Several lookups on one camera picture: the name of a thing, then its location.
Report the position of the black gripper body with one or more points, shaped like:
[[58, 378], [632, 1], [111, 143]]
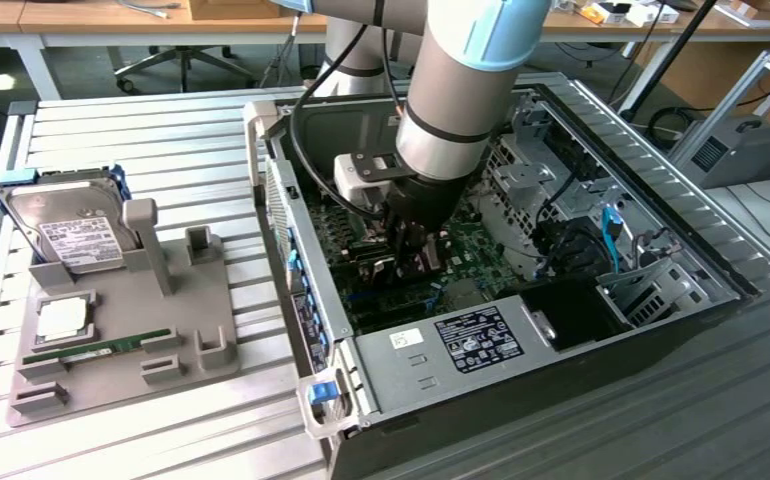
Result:
[[425, 205]]

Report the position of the green graphics card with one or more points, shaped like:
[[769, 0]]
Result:
[[381, 272]]

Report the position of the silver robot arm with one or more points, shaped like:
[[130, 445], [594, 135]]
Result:
[[458, 100]]

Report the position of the CPU socket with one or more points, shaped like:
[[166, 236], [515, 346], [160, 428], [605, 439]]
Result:
[[365, 240]]

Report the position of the green motherboard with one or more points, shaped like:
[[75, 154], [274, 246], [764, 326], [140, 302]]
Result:
[[485, 250]]

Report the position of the silver perforated drive cage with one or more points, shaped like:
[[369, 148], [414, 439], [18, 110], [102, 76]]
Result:
[[525, 175]]

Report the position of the grey power supply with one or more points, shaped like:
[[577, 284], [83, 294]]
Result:
[[411, 360]]

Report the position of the blue case latch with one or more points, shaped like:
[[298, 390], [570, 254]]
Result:
[[321, 392]]

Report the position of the silver disk bay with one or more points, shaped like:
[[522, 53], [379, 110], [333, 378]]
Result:
[[652, 300]]

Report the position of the open black PC case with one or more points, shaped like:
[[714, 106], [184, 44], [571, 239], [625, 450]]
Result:
[[558, 400]]

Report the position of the grey parts rack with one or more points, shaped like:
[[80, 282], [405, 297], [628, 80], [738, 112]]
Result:
[[124, 320]]

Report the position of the green RAM stick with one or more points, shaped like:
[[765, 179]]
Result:
[[124, 344]]

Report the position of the black office chair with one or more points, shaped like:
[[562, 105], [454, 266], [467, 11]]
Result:
[[184, 60]]

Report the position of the small yellow black box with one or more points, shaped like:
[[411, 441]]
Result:
[[611, 12]]

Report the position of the cardboard box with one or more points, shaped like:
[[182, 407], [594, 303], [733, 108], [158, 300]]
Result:
[[238, 9]]

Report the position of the grey control box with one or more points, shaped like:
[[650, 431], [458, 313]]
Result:
[[745, 150]]

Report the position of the hard disk in blue carrier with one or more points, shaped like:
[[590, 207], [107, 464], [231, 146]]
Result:
[[71, 225]]

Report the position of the small white box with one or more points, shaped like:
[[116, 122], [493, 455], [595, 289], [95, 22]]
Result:
[[654, 15]]

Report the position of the black pole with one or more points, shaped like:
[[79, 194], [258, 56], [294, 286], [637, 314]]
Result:
[[688, 32]]

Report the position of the silver CPU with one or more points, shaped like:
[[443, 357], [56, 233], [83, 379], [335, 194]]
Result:
[[63, 317]]

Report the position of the wooden desk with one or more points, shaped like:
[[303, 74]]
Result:
[[725, 31], [91, 22]]

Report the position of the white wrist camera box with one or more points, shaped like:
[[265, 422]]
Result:
[[354, 185]]

